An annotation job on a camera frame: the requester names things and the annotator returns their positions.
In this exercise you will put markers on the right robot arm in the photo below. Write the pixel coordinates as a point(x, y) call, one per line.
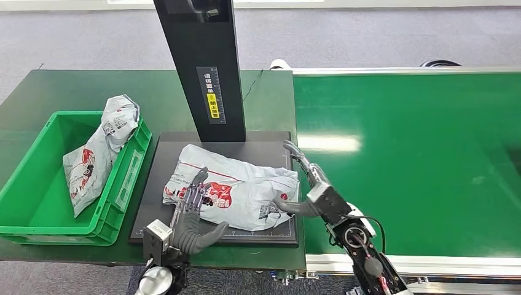
point(366, 260)

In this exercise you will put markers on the white courier bag red print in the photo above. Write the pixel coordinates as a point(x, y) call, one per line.
point(244, 183)
point(89, 163)

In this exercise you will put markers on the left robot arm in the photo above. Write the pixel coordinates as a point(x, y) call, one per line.
point(156, 281)

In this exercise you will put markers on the black and yellow column label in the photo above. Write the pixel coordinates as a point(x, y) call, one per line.
point(211, 93)

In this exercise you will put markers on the aluminium conveyor frame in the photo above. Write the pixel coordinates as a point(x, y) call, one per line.
point(447, 264)

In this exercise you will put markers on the green plastic crate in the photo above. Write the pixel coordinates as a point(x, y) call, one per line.
point(36, 203)

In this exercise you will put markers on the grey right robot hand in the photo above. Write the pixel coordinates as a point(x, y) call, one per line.
point(325, 199)

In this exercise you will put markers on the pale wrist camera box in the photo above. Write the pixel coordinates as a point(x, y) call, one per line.
point(156, 238)
point(366, 226)

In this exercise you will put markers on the dark grey scanner base plate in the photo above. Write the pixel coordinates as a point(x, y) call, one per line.
point(264, 148)

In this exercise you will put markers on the black scanner column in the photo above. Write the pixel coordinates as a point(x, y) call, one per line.
point(191, 49)

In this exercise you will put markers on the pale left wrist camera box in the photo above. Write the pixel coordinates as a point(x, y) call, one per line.
point(156, 238)

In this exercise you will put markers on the white conveyor roller end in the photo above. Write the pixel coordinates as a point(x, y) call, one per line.
point(280, 65)

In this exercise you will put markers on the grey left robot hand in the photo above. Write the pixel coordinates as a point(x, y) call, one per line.
point(189, 232)

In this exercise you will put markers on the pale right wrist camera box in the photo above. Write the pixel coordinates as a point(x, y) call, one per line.
point(366, 226)

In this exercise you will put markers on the green conveyor belt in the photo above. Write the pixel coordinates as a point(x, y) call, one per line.
point(407, 163)

